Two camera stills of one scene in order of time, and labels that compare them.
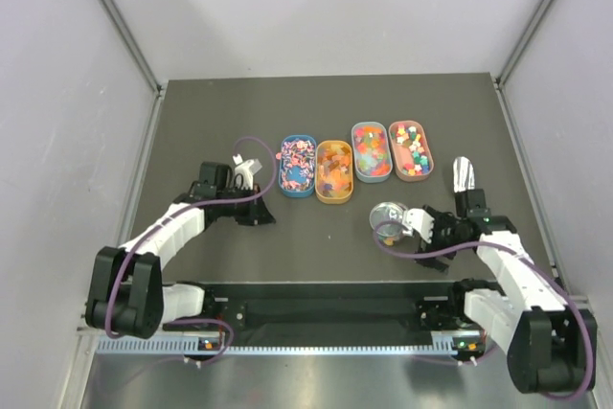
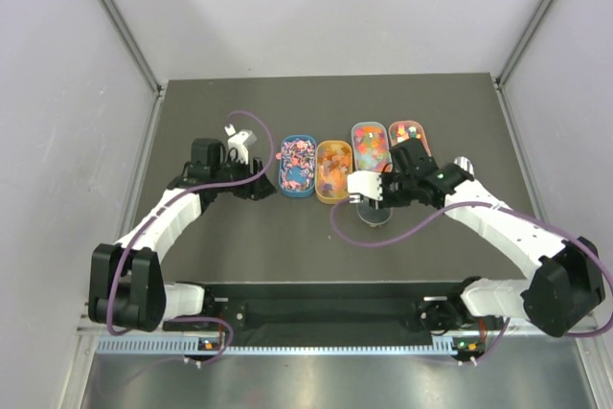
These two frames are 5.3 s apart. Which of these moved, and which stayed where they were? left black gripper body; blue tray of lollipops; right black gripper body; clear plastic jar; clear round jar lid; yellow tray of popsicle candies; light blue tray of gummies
Moved: right black gripper body; left black gripper body; clear plastic jar; clear round jar lid
Stayed: blue tray of lollipops; yellow tray of popsicle candies; light blue tray of gummies
